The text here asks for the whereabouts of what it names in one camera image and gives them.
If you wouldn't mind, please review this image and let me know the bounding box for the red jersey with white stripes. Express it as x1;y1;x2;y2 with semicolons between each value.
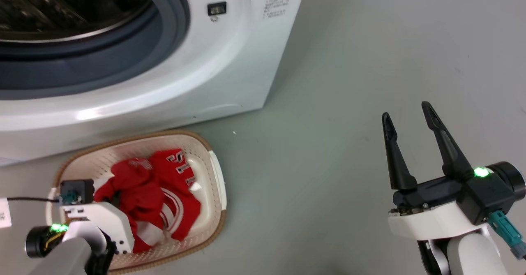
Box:
94;149;202;254

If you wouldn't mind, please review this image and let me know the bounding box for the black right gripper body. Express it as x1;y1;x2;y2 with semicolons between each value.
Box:
392;165;501;227

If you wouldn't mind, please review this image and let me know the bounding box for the teal right camera connector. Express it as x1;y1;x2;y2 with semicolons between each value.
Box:
487;210;526;261

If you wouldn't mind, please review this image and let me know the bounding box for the black door latch socket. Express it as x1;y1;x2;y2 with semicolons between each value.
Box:
207;2;228;17

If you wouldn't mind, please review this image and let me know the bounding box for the grey rubber door gasket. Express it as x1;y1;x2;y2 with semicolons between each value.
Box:
0;0;191;101

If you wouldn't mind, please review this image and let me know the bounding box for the cream plastic laundry basket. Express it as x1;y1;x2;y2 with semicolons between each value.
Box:
46;129;228;274

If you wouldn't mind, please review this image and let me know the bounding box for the white cable tag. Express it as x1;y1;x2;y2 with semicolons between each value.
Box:
0;198;12;229

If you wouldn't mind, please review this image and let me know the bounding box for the white text label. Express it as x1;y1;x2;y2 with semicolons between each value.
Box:
263;0;291;20

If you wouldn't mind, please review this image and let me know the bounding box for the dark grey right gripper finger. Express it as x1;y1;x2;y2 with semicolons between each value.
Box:
421;101;475;182
381;112;418;192

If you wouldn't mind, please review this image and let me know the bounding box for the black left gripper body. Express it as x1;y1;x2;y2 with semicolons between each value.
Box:
48;223;74;243

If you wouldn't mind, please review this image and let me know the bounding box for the white front-load washing machine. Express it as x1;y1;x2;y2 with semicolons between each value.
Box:
0;0;309;167

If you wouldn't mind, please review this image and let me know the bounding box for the steel washing machine drum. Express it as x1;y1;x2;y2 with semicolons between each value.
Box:
0;0;155;44

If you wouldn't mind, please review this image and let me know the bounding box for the thin black cable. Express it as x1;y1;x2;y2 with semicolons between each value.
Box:
7;196;62;204

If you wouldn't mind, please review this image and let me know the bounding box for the round drain filter cover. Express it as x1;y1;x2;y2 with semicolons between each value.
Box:
192;103;244;120

